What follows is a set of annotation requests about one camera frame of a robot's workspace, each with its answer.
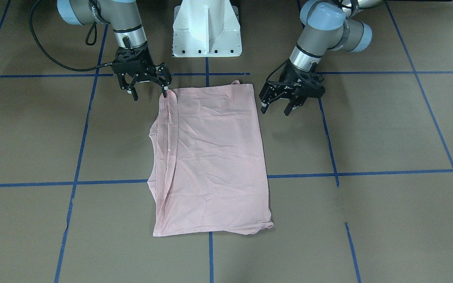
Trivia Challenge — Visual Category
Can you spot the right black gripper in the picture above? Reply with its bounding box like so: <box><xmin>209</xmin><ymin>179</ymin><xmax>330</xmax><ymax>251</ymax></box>
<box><xmin>111</xmin><ymin>44</ymin><xmax>171</xmax><ymax>101</ymax></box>

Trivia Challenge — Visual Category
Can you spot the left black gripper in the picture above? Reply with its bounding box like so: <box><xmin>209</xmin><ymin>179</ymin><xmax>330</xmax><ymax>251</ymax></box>
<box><xmin>259</xmin><ymin>61</ymin><xmax>325</xmax><ymax>116</ymax></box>

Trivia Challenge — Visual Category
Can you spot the pink t-shirt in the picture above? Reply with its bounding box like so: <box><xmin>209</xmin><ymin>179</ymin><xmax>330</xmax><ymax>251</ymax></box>
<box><xmin>147</xmin><ymin>80</ymin><xmax>273</xmax><ymax>237</ymax></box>

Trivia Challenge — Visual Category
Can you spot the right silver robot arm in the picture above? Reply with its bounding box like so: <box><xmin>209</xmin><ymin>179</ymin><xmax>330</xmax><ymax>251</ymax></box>
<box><xmin>57</xmin><ymin>0</ymin><xmax>171</xmax><ymax>101</ymax></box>

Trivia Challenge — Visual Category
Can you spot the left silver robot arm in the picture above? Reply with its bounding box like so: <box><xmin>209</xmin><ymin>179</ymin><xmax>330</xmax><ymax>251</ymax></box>
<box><xmin>259</xmin><ymin>0</ymin><xmax>383</xmax><ymax>115</ymax></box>

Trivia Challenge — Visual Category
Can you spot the cross blue tape line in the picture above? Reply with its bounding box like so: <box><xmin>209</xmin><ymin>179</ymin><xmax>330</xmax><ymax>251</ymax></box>
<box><xmin>205</xmin><ymin>57</ymin><xmax>214</xmax><ymax>283</ymax></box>

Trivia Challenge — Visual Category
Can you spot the long blue tape line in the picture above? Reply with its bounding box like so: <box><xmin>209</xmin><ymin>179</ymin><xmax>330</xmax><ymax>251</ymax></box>
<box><xmin>0</xmin><ymin>168</ymin><xmax>453</xmax><ymax>188</ymax></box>

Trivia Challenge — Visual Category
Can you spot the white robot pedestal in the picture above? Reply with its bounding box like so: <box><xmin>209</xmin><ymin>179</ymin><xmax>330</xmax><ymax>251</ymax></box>
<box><xmin>171</xmin><ymin>0</ymin><xmax>243</xmax><ymax>58</ymax></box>

